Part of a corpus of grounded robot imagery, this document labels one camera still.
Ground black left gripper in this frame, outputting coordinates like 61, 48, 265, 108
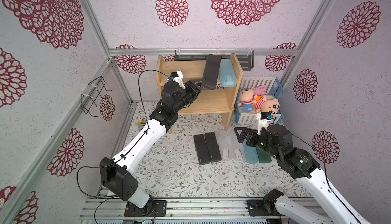
173, 79, 204, 113

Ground black pencil case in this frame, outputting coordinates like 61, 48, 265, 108
193, 134, 210, 165
202, 54, 221, 90
205, 132, 222, 163

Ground clear pencil case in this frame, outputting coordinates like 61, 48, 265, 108
227, 130, 244, 161
215, 130, 231, 161

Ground teal pencil case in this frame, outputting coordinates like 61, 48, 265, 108
243, 143, 259, 164

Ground dark green pencil case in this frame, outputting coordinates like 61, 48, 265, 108
256, 148, 272, 164

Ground light teal case top shelf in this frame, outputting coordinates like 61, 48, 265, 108
219, 59, 237, 87

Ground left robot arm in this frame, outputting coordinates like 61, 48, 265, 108
99, 79, 203, 212

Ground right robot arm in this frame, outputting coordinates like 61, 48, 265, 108
234, 124, 368, 224

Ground wooden two-tier shelf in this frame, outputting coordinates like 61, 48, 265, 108
157, 53, 243, 130

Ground plush doll blue pants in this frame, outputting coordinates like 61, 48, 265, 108
238, 89, 255, 113

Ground plush doll orange striped shirt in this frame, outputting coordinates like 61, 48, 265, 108
253, 94, 280, 114

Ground blue white toy crib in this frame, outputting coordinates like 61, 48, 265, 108
234, 77, 284, 124

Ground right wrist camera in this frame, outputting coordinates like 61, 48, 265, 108
256, 112, 274, 135

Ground grey plush toy keychain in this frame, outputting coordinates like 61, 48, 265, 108
137, 121, 147, 131

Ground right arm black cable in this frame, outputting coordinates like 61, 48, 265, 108
291, 133, 364, 224

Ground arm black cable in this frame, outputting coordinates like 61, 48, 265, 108
291, 133, 364, 224
76, 69, 170, 224

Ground black wire wall hanger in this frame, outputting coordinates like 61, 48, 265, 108
80, 76, 112, 118

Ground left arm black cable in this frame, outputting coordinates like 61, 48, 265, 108
76, 69, 170, 224

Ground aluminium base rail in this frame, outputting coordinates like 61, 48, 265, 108
76, 198, 295, 224

